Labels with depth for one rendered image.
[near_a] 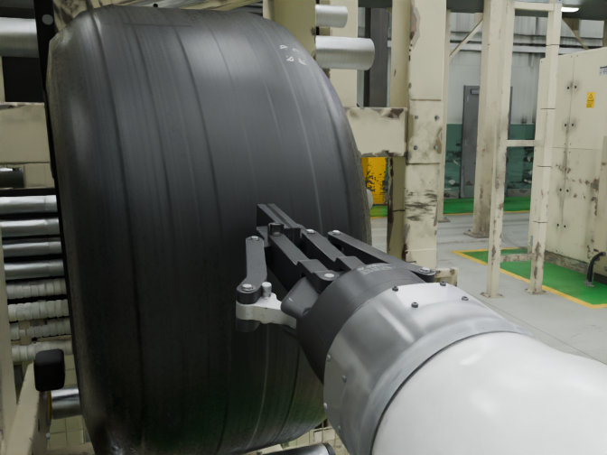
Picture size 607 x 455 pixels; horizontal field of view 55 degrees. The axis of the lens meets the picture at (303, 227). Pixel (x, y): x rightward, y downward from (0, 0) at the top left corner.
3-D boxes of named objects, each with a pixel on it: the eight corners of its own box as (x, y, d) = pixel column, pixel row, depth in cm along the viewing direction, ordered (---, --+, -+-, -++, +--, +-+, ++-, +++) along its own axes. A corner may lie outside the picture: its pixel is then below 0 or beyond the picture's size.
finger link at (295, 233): (291, 227, 42) (301, 227, 43) (265, 203, 49) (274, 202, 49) (289, 265, 43) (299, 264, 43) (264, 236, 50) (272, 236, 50)
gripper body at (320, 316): (486, 281, 28) (395, 225, 36) (323, 297, 25) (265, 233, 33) (466, 413, 30) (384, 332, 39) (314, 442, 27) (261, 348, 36)
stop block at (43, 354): (34, 394, 80) (32, 362, 79) (38, 380, 85) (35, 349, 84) (65, 390, 81) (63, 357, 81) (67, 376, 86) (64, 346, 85)
